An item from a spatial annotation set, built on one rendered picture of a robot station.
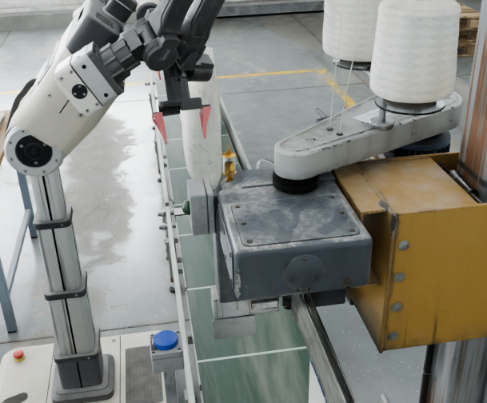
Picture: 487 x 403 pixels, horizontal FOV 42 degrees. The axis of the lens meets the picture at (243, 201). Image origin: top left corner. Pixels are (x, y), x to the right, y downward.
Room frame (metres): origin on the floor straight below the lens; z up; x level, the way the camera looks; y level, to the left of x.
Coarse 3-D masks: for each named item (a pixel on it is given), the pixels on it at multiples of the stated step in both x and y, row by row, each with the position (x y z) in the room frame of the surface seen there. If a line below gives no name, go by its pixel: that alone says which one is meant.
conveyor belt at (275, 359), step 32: (192, 256) 2.32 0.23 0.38; (192, 288) 2.09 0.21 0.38; (192, 320) 1.89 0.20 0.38; (256, 320) 1.88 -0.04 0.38; (288, 320) 1.88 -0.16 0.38; (224, 352) 1.71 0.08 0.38; (256, 352) 1.71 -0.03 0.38; (288, 352) 1.70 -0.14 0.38; (224, 384) 1.56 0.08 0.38; (256, 384) 1.55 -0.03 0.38; (288, 384) 1.55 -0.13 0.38
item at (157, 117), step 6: (162, 108) 1.51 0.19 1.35; (168, 108) 1.51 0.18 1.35; (174, 108) 1.52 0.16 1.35; (156, 114) 1.46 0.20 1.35; (162, 114) 1.51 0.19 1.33; (168, 114) 1.51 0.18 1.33; (174, 114) 1.53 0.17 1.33; (156, 120) 1.46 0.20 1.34; (162, 120) 1.46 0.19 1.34; (162, 126) 1.46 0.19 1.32; (162, 132) 1.46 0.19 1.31
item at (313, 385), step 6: (312, 366) 0.99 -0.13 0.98; (312, 372) 0.99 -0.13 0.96; (312, 378) 0.98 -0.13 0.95; (312, 384) 0.98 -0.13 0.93; (318, 384) 0.94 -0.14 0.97; (312, 390) 0.98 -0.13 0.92; (318, 390) 0.94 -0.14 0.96; (312, 396) 0.98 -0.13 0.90; (318, 396) 0.94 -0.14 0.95; (312, 402) 0.98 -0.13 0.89; (318, 402) 0.93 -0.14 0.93; (324, 402) 0.90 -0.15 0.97
